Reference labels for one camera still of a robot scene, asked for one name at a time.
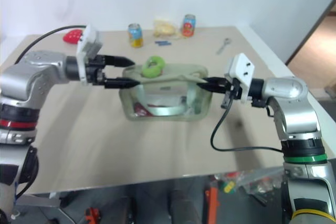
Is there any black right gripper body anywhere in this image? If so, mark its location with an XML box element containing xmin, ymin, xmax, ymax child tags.
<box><xmin>220</xmin><ymin>77</ymin><xmax>244</xmax><ymax>110</ymax></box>

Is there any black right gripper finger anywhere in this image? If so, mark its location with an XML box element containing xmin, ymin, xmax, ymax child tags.
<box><xmin>203</xmin><ymin>77</ymin><xmax>229</xmax><ymax>86</ymax></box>
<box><xmin>196</xmin><ymin>82</ymin><xmax>229</xmax><ymax>94</ymax></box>

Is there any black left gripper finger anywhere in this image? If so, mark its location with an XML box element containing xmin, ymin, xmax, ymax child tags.
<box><xmin>104</xmin><ymin>55</ymin><xmax>136</xmax><ymax>68</ymax></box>
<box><xmin>104</xmin><ymin>77</ymin><xmax>141</xmax><ymax>90</ymax></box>

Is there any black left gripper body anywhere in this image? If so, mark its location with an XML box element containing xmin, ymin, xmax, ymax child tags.
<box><xmin>85</xmin><ymin>54</ymin><xmax>109</xmax><ymax>86</ymax></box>

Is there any green plush keychain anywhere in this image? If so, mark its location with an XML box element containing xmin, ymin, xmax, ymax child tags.
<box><xmin>141</xmin><ymin>55</ymin><xmax>166</xmax><ymax>79</ymax></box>

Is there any clear green zip pouch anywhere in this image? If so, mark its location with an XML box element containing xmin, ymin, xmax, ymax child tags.
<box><xmin>119</xmin><ymin>62</ymin><xmax>213</xmax><ymax>123</ymax></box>

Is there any yellow and blue drink can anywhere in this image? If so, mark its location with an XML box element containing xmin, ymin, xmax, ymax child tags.
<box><xmin>128</xmin><ymin>23</ymin><xmax>144</xmax><ymax>49</ymax></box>

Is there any red packet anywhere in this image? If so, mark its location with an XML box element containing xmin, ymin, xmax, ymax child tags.
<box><xmin>133</xmin><ymin>102</ymin><xmax>153</xmax><ymax>118</ymax></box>

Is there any silver metal spoon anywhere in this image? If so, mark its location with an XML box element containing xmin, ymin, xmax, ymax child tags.
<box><xmin>216</xmin><ymin>38</ymin><xmax>233</xmax><ymax>55</ymax></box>

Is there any red strawberry-shaped toy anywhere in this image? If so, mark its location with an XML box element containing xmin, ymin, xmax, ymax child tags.
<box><xmin>62</xmin><ymin>28</ymin><xmax>85</xmax><ymax>45</ymax></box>

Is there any yellow snack bag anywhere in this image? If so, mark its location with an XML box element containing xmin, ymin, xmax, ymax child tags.
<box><xmin>152</xmin><ymin>18</ymin><xmax>182</xmax><ymax>39</ymax></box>

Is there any red and blue drink can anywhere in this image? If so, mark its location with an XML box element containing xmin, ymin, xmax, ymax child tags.
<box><xmin>181</xmin><ymin>14</ymin><xmax>196</xmax><ymax>38</ymax></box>

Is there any clear bag of small parts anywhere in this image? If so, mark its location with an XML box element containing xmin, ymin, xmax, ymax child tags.
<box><xmin>209</xmin><ymin>167</ymin><xmax>286</xmax><ymax>207</ymax></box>

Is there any orange clamp tool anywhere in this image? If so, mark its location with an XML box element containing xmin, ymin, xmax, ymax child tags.
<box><xmin>204</xmin><ymin>181</ymin><xmax>220</xmax><ymax>224</ymax></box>

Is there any orange and black tool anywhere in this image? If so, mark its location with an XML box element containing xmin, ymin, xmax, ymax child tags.
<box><xmin>83</xmin><ymin>207</ymin><xmax>102</xmax><ymax>224</ymax></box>

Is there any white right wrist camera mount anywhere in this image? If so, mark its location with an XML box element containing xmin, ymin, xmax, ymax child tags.
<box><xmin>224</xmin><ymin>53</ymin><xmax>256</xmax><ymax>103</ymax></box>

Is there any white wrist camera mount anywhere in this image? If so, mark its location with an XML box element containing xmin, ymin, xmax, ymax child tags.
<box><xmin>76</xmin><ymin>24</ymin><xmax>103</xmax><ymax>87</ymax></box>
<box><xmin>224</xmin><ymin>53</ymin><xmax>256</xmax><ymax>103</ymax></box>

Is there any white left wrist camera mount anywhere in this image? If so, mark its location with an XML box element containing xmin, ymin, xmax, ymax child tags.
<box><xmin>76</xmin><ymin>24</ymin><xmax>103</xmax><ymax>87</ymax></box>

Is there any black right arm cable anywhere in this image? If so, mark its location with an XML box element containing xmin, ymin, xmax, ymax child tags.
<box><xmin>209</xmin><ymin>97</ymin><xmax>285</xmax><ymax>154</ymax></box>

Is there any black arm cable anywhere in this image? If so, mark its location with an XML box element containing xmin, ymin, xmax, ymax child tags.
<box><xmin>209</xmin><ymin>97</ymin><xmax>285</xmax><ymax>154</ymax></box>
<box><xmin>14</xmin><ymin>25</ymin><xmax>88</xmax><ymax>65</ymax></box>

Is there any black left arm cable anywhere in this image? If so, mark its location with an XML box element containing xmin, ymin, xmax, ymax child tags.
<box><xmin>14</xmin><ymin>25</ymin><xmax>88</xmax><ymax>65</ymax></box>

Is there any grey metal table bracket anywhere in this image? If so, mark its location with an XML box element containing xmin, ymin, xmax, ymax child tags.
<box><xmin>15</xmin><ymin>194</ymin><xmax>61</xmax><ymax>209</ymax></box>

